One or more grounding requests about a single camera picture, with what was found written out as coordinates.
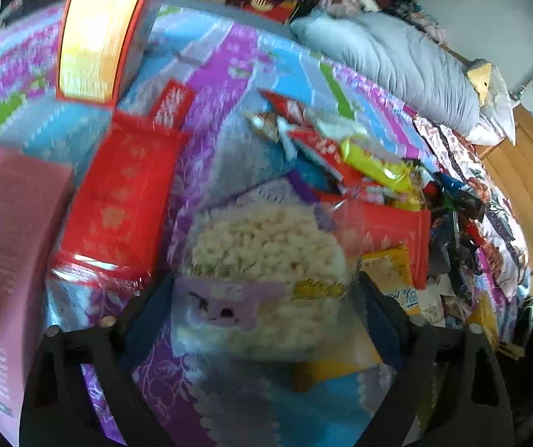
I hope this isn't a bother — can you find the clear puffed corn snack bag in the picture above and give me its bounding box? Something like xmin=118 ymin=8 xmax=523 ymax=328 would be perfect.
xmin=168 ymin=186 xmax=355 ymax=364

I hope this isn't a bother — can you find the wooden bed headboard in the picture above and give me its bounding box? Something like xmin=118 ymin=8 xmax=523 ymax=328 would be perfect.
xmin=473 ymin=102 xmax=533 ymax=296

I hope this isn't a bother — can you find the white pillow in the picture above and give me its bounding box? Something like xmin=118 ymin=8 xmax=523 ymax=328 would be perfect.
xmin=464 ymin=63 xmax=517 ymax=146

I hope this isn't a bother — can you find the pink box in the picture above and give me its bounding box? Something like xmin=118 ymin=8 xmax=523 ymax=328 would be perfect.
xmin=0 ymin=142 xmax=76 ymax=366

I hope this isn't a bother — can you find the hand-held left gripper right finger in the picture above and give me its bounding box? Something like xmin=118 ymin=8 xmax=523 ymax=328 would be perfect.
xmin=355 ymin=270 xmax=516 ymax=447

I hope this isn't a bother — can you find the pile of mixed snack packets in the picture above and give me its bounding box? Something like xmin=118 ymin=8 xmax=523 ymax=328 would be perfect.
xmin=245 ymin=88 xmax=488 ymax=327

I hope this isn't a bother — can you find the orange box with red edges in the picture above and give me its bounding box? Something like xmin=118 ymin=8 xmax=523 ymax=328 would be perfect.
xmin=56 ymin=0 xmax=176 ymax=105

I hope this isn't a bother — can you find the grey pillow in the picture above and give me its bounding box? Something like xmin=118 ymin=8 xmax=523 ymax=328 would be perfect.
xmin=289 ymin=12 xmax=481 ymax=138

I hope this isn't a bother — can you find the dark floral quilt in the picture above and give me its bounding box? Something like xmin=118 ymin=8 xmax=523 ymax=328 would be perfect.
xmin=414 ymin=115 xmax=532 ymax=299

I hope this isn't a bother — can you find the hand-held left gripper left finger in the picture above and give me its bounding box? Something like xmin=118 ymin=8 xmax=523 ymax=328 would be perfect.
xmin=19 ymin=272 xmax=178 ymax=447

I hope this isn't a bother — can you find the red gift box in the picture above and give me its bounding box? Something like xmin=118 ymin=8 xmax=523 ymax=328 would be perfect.
xmin=241 ymin=0 xmax=299 ymax=24

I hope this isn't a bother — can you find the large red patterned snack packet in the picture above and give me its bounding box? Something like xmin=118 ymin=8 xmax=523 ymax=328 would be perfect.
xmin=50 ymin=112 xmax=190 ymax=287

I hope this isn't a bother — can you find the orange red snack bag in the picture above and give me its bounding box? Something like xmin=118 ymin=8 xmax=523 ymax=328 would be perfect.
xmin=329 ymin=200 xmax=432 ymax=289

